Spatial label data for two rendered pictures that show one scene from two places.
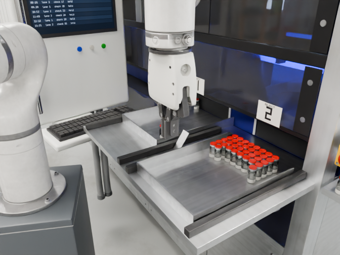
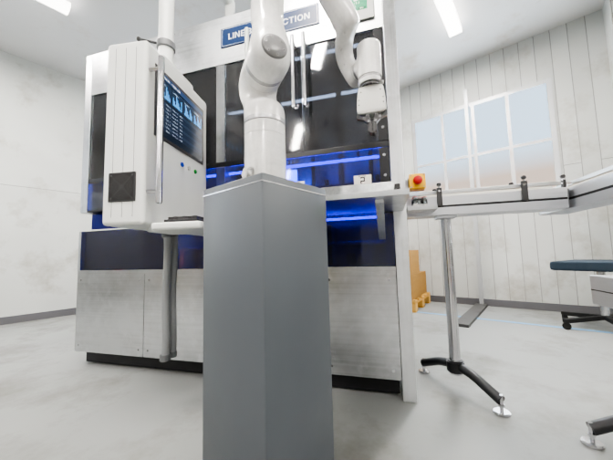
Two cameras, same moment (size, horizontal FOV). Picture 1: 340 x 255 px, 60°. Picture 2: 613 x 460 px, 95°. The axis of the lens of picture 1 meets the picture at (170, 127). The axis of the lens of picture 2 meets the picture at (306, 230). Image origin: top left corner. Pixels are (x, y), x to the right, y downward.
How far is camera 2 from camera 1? 1.06 m
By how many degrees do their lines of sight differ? 50
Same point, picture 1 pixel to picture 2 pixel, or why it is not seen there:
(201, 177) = not seen: hidden behind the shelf
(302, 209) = (400, 227)
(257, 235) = (373, 273)
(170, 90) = (380, 99)
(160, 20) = (376, 67)
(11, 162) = (279, 140)
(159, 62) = (371, 88)
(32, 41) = not seen: hidden behind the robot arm
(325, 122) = (398, 171)
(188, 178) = not seen: hidden behind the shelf
